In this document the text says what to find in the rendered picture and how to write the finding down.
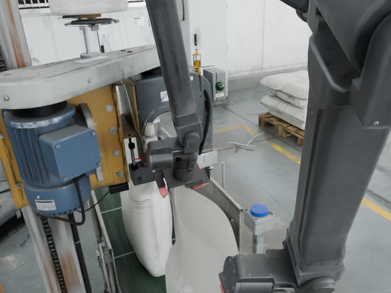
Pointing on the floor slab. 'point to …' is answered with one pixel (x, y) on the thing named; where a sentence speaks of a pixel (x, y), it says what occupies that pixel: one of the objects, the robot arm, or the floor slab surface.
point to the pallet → (281, 127)
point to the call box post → (258, 240)
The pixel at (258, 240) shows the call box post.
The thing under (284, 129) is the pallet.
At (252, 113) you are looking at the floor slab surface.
